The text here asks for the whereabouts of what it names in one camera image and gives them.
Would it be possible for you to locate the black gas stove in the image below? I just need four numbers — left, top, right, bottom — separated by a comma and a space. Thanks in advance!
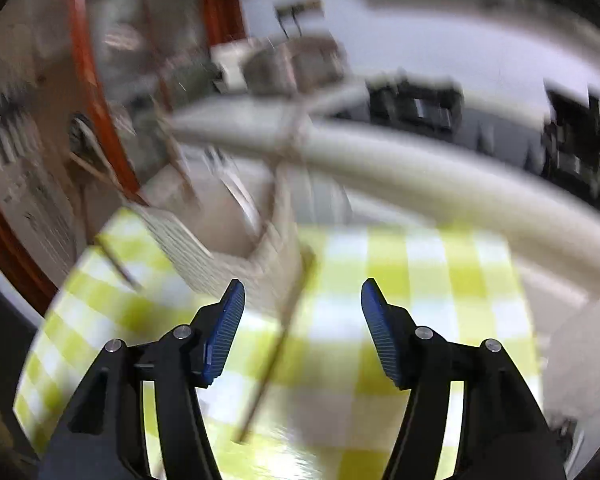
369, 76, 465, 135

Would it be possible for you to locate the white panelled cabinet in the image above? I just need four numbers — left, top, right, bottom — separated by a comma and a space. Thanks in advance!
0, 45, 78, 286

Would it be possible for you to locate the silver rice cooker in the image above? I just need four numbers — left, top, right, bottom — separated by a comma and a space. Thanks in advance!
244, 35, 347, 97

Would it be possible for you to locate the green checked tablecloth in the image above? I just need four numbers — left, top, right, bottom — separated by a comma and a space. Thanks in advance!
12, 207, 546, 480

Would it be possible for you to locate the red wooden door frame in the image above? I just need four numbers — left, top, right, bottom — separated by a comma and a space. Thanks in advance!
69, 0, 148, 207

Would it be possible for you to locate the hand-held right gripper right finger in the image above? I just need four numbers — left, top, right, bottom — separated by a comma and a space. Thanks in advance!
360, 278, 566, 480

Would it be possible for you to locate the white plastic utensil basket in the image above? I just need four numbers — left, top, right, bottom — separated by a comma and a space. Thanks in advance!
137, 160, 308, 318

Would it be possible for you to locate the brown wooden chopstick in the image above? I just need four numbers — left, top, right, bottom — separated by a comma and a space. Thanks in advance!
236, 247, 317, 444
95, 237, 144, 289

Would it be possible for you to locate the wall power socket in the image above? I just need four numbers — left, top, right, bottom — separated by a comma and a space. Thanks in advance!
274, 0, 325, 17

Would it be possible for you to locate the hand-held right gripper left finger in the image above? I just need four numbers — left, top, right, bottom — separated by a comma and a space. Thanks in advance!
37, 279, 246, 480

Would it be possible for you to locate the white kitchen appliance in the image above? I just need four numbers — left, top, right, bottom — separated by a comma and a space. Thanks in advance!
211, 42, 252, 92

